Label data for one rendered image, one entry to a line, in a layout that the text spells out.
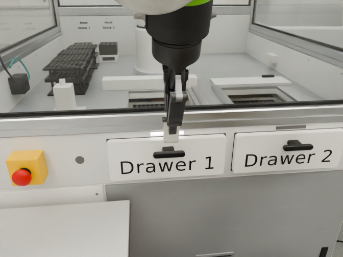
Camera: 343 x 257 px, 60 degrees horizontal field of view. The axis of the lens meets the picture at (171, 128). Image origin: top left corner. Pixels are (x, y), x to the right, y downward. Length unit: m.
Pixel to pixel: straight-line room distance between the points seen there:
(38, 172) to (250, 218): 0.59
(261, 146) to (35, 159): 0.54
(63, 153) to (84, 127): 0.09
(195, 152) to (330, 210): 0.49
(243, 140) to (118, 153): 0.31
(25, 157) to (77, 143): 0.12
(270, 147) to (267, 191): 0.16
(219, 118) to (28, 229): 0.51
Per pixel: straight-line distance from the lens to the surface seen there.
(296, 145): 0.78
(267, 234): 1.00
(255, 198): 0.89
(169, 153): 0.68
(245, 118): 0.75
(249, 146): 0.77
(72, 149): 0.75
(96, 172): 0.78
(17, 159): 0.75
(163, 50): 0.43
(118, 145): 0.71
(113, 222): 0.74
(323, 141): 0.85
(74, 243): 0.71
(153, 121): 0.70
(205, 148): 0.73
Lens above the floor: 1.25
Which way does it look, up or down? 25 degrees down
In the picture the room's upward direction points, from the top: straight up
